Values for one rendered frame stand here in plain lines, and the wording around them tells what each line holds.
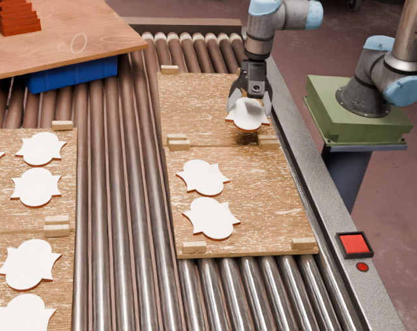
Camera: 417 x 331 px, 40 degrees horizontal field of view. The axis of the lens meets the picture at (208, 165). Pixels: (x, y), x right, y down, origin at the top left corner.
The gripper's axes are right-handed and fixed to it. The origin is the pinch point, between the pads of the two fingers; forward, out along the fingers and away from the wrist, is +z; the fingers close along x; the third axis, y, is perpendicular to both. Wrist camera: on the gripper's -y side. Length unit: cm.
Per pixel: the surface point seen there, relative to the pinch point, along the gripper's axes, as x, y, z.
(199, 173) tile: 11.9, -18.9, 8.3
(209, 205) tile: 8.5, -30.9, 8.2
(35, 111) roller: 64, 5, 11
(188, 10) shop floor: 35, 289, 104
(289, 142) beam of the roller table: -14.7, 4.2, 11.6
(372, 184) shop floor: -81, 99, 104
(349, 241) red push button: -27.5, -36.6, 10.1
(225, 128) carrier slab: 5.6, 5.0, 9.4
